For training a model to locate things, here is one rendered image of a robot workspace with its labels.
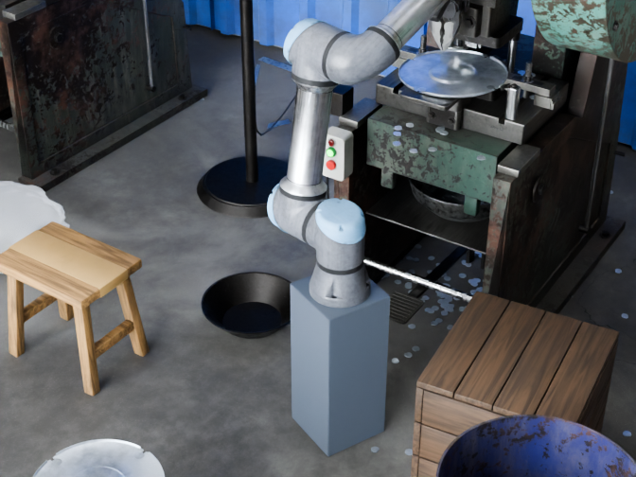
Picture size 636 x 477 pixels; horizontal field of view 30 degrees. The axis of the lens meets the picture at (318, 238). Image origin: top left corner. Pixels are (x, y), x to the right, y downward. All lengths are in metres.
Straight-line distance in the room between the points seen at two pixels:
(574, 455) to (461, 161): 0.93
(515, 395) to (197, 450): 0.87
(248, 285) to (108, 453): 1.09
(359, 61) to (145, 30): 1.97
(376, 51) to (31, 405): 1.41
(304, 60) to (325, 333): 0.66
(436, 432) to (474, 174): 0.71
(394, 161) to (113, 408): 1.02
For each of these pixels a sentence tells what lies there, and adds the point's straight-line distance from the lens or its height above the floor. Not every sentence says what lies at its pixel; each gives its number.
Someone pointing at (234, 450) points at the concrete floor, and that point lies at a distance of 3.14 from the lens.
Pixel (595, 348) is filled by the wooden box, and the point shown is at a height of 0.35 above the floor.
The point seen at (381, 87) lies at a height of 0.70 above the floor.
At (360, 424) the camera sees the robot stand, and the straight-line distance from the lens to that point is 3.11.
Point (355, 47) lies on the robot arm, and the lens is 2.63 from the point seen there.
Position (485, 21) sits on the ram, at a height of 0.93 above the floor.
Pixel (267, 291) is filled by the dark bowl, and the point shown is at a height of 0.03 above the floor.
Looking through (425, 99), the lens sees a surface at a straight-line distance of 3.07.
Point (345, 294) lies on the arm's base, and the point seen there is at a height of 0.49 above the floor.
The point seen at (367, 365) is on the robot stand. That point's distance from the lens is 2.99.
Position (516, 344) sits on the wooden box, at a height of 0.35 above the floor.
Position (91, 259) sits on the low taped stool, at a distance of 3.28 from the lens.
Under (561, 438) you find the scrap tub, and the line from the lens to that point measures 2.59.
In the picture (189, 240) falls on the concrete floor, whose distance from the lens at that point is 3.91.
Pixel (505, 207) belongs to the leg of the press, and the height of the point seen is 0.54.
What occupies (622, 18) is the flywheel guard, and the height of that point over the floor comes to 1.10.
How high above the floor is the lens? 2.18
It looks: 34 degrees down
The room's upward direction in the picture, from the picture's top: straight up
